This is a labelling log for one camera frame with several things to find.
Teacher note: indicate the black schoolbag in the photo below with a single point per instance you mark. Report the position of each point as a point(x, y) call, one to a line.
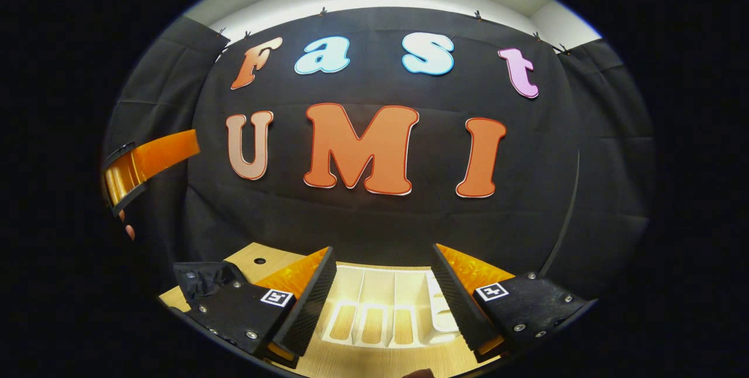
point(205, 275)

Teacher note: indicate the black backdrop cloth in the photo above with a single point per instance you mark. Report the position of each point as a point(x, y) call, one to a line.
point(380, 220)

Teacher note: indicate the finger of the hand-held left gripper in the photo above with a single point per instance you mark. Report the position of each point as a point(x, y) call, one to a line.
point(158, 153)

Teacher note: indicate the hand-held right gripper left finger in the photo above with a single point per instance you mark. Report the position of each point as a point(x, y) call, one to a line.
point(310, 308)

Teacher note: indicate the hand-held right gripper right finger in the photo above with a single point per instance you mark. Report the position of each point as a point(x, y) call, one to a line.
point(456, 308)

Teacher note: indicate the white bookshelf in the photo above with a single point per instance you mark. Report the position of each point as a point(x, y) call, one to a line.
point(380, 296)

